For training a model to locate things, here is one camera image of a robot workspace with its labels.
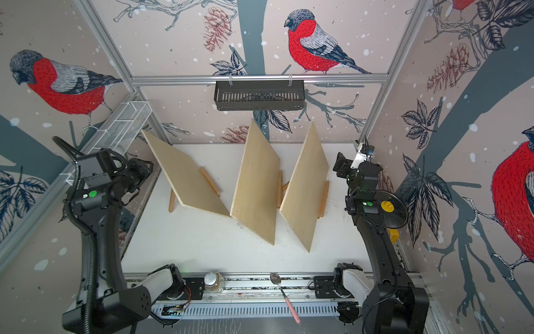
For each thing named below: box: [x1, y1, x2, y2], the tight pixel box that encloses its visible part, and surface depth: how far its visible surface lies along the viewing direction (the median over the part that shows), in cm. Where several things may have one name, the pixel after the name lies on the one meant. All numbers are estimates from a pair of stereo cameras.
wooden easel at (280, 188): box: [276, 170, 290, 209], surface depth 97 cm
